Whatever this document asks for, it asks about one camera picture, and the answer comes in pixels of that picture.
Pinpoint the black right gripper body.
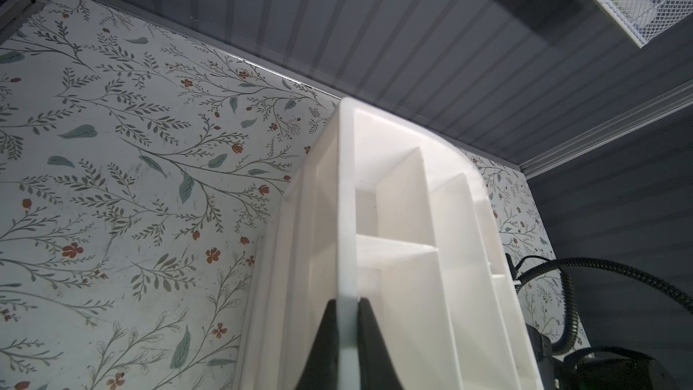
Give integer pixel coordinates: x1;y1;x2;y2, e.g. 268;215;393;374
527;326;680;389

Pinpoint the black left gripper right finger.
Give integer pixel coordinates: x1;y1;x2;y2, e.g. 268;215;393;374
357;298;404;390

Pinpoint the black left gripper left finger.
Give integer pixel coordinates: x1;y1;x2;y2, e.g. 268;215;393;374
295;300;339;390

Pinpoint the white desk drawer organizer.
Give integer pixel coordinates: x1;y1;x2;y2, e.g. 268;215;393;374
234;98;542;389

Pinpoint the black right camera cable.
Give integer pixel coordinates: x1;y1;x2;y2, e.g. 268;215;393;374
505;253;693;358

